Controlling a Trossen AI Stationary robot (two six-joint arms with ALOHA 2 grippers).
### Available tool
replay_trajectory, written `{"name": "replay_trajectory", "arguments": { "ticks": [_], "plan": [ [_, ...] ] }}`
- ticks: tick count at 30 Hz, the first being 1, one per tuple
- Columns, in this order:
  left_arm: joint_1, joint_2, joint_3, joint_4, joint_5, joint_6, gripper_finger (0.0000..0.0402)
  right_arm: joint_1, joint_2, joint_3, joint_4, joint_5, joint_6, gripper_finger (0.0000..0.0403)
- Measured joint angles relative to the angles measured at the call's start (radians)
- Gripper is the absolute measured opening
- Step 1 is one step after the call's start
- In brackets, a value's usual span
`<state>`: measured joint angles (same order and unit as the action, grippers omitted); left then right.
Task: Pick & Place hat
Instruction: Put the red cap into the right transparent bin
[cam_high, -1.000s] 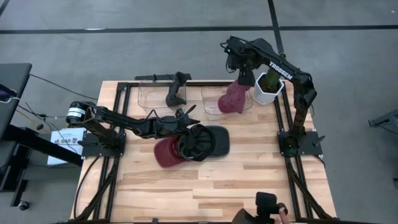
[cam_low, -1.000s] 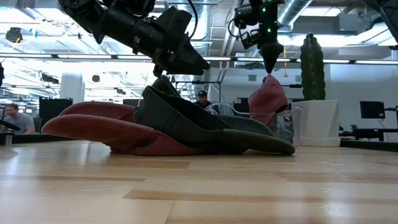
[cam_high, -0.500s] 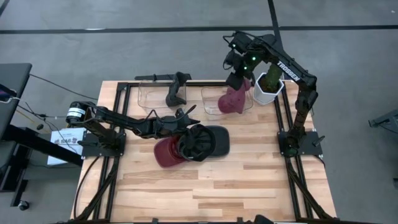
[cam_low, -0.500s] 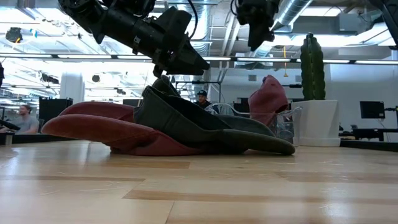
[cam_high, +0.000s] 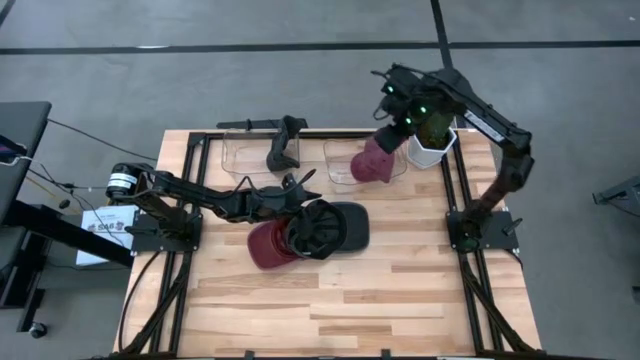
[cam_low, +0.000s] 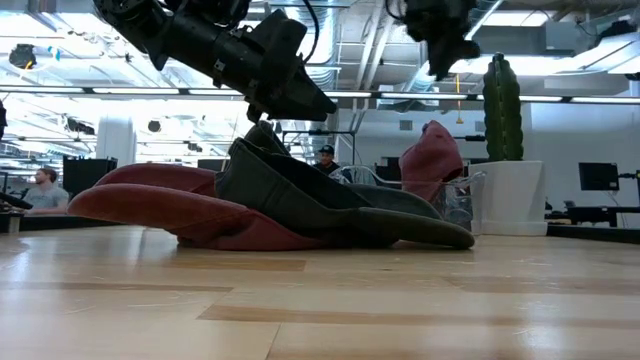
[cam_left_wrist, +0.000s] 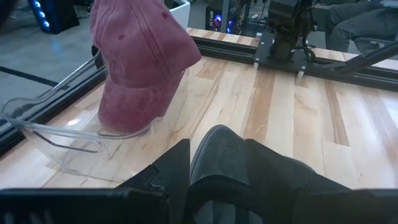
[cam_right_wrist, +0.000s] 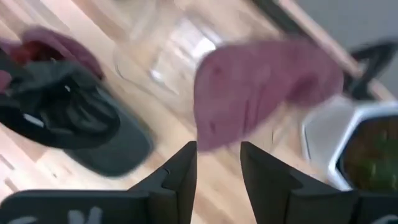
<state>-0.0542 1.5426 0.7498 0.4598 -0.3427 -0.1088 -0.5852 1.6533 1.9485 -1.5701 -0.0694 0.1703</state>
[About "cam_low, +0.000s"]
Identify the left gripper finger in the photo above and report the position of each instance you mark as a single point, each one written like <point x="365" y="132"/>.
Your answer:
<point x="295" y="120"/>
<point x="305" y="97"/>

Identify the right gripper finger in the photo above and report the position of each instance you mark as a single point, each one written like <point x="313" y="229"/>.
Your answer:
<point x="467" y="50"/>
<point x="442" y="60"/>

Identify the black cap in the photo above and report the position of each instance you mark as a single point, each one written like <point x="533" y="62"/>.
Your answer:
<point x="270" y="195"/>

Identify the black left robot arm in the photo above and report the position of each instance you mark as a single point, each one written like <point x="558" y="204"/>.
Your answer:
<point x="130" y="20"/>

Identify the person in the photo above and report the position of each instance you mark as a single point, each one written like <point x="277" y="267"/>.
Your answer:
<point x="326" y="160"/>
<point x="47" y="197"/>

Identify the yellow hanging tag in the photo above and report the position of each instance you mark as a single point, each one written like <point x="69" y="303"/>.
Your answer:
<point x="458" y="119"/>

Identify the green cactus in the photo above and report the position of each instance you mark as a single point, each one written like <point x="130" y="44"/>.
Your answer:
<point x="502" y="110"/>

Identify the black ceiling spotlight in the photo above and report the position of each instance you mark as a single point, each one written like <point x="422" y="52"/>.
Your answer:
<point x="154" y="126"/>
<point x="22" y="56"/>

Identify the clear plastic bin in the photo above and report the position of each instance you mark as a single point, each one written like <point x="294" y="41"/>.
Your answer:
<point x="460" y="210"/>

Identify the white hexagonal plant pot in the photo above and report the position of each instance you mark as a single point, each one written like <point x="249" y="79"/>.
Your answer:
<point x="515" y="200"/>

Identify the black computer monitor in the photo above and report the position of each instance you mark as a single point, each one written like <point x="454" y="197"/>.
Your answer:
<point x="599" y="176"/>

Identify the black office desk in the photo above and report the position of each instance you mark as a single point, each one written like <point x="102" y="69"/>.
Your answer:
<point x="595" y="215"/>

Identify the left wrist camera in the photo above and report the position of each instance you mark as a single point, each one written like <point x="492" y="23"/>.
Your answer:
<point x="210" y="10"/>

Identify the black aluminium table frame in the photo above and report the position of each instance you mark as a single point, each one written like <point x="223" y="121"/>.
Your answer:
<point x="590" y="231"/>

